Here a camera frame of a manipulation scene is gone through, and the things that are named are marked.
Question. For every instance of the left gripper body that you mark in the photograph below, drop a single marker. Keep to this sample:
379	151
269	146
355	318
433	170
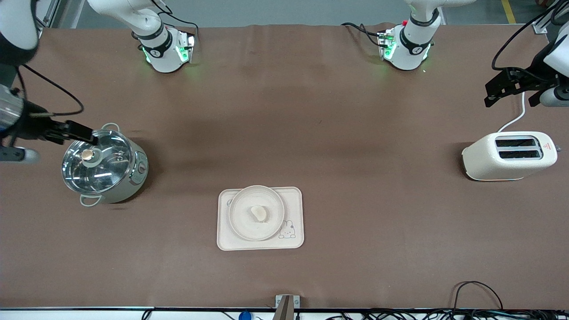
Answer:
534	74

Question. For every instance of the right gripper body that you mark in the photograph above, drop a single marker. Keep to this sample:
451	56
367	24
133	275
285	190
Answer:
32	127

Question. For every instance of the cream round plate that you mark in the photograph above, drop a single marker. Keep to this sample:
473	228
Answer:
242	222

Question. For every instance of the white steamed bun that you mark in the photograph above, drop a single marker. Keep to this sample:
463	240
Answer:
259	213

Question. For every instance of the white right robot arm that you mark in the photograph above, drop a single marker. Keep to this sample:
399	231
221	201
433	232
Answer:
151	40

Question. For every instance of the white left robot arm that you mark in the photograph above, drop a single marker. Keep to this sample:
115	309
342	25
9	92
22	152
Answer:
415	44

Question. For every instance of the cream rabbit print tray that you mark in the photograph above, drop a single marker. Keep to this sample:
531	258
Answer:
224	240

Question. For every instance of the glass pot lid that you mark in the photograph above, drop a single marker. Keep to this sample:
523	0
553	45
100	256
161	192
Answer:
104	173

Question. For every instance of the grey electric cooking pot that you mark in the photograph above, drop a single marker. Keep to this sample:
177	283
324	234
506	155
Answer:
133	178

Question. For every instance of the cream two-slot toaster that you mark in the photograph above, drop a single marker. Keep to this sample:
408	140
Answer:
502	166

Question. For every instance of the brown table mat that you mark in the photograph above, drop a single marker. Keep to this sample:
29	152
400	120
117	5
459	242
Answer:
355	133

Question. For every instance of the blue round cap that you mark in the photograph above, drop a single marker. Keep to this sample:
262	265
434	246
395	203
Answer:
245	316

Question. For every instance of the aluminium frame profile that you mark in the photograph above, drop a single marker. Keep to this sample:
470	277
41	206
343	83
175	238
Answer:
46	13
544	22

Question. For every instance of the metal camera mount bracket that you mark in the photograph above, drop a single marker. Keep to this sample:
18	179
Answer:
286	306

